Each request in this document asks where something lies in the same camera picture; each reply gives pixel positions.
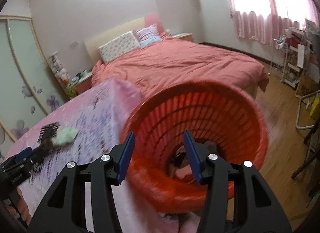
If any clear tube of plush toys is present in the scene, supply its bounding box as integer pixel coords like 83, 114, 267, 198
47, 51, 70, 82

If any red plaid cloth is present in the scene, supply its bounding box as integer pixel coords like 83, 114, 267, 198
170, 149, 193, 171

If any yellow bag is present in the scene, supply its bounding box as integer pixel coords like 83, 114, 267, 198
310, 96, 320, 120

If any light green cloth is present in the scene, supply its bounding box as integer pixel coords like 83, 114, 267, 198
54, 127, 78, 146

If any cardboard box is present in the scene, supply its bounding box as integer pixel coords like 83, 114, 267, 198
296, 75, 320, 103

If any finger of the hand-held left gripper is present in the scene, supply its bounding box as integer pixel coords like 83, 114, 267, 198
14, 147, 49, 163
27, 159, 44, 173

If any green yellow plush toy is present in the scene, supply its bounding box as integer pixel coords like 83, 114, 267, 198
65, 81, 77, 98

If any white shelf cart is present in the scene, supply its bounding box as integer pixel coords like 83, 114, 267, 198
281, 43, 304, 88

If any beige pink headboard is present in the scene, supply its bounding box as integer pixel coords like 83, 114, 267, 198
84, 14, 164, 63

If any bed with coral duvet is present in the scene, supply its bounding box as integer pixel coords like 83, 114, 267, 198
90, 33, 269, 98

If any dark wooden chair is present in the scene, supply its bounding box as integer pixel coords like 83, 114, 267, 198
291, 123, 320, 181

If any orange plastic laundry basket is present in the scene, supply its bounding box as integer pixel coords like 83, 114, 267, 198
119, 80, 269, 213

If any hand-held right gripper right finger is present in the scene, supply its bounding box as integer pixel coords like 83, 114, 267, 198
183, 130, 293, 233

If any white metal tube frame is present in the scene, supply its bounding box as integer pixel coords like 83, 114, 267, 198
295, 93, 320, 131

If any pink floral tablecloth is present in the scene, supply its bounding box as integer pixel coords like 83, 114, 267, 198
4, 78, 180, 233

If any pink striped pillow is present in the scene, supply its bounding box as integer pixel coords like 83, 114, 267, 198
132, 24, 163, 48

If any white floral pillow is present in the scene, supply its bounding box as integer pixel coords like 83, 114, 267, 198
98, 31, 140, 64

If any white wire rack cart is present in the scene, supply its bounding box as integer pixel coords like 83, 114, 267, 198
271, 36, 290, 78

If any pink white nightstand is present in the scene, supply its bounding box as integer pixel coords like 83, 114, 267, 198
74, 71, 92, 94
172, 33, 193, 43

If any floral sliding-door wardrobe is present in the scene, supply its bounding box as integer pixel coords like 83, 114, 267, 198
0, 15, 68, 146

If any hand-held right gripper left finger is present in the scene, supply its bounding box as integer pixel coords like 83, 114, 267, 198
26, 131, 136, 233

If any person's left hand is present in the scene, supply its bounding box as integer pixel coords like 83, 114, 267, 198
7, 188, 33, 227

